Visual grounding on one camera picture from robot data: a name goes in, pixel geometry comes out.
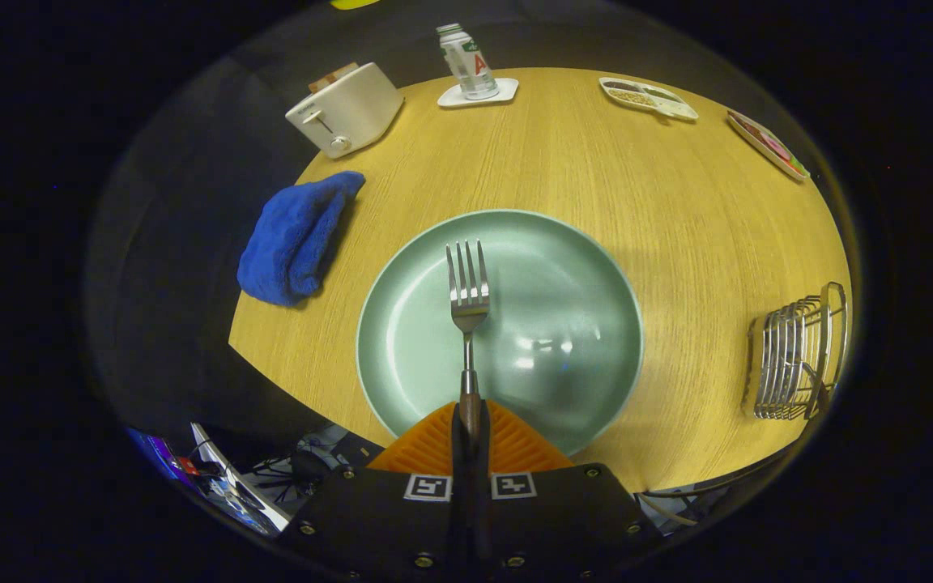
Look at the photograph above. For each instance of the blue folded towel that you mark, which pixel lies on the blue folded towel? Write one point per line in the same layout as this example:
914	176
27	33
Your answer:
292	243

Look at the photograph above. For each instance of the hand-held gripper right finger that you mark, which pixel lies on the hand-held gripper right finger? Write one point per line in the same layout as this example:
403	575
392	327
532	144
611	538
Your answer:
484	457

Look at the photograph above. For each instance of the silver flat device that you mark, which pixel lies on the silver flat device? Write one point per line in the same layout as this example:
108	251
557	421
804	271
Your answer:
240	486

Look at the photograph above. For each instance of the white toaster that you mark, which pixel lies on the white toaster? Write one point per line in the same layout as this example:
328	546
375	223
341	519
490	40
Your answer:
353	109

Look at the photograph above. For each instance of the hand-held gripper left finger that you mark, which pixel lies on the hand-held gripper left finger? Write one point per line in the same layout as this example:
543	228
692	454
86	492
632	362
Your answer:
458	453

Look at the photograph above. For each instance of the white square coaster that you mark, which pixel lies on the white square coaster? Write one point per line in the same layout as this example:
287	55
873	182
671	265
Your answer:
450	99

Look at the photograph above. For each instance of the clear plastic bottle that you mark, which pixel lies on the clear plastic bottle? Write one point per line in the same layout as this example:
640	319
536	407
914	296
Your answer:
468	61

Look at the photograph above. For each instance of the white tray with food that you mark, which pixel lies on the white tray with food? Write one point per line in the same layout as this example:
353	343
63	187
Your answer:
768	146

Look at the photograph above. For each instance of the yellow-green plastic object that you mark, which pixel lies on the yellow-green plastic object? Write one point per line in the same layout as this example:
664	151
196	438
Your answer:
353	3

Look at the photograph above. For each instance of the pale green round plate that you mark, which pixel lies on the pale green round plate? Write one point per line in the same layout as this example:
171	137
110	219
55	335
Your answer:
564	275

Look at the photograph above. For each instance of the white divided snack tray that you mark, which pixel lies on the white divided snack tray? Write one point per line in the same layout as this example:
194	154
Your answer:
649	97

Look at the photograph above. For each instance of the toast slice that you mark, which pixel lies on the toast slice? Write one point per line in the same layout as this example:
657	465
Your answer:
333	77

